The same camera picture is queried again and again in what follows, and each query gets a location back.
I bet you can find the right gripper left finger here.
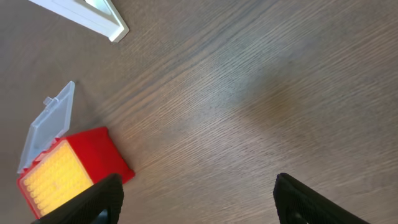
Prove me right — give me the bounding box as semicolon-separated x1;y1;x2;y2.
30;173;125;224

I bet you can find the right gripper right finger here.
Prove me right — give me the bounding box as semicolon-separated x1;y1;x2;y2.
272;172;371;224

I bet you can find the red and yellow tip box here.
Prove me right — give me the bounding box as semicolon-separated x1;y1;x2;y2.
16;80;136;220

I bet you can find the white and blue stand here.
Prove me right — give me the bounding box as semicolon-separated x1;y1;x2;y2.
27;0;131;44

